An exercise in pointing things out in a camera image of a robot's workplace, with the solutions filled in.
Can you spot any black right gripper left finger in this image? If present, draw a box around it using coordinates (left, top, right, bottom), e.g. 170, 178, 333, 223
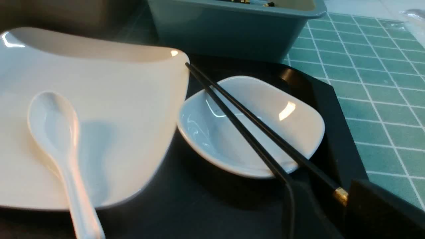
281, 181, 344, 239

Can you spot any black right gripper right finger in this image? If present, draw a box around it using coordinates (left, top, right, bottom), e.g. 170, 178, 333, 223
345, 180, 425, 239

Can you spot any black chopstick gold tip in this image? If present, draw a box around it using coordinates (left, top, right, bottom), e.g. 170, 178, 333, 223
185, 62, 349, 205

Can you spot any small white sauce dish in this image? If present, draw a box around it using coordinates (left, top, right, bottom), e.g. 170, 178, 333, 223
178, 76, 325, 180

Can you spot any large white square plate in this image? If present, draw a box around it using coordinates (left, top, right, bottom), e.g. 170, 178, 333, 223
0, 27, 190, 211

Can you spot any white ceramic soup spoon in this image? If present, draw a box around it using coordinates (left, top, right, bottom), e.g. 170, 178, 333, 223
27, 91, 105, 239

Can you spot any green grid tablecloth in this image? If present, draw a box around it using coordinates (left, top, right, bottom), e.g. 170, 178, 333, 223
280, 13, 425, 209

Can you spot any blue-grey plastic chopstick bin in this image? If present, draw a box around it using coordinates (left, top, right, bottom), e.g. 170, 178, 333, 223
147, 0, 327, 63

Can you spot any brown-grey plastic spoon bin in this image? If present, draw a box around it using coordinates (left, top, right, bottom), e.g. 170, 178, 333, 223
0, 0, 146, 38

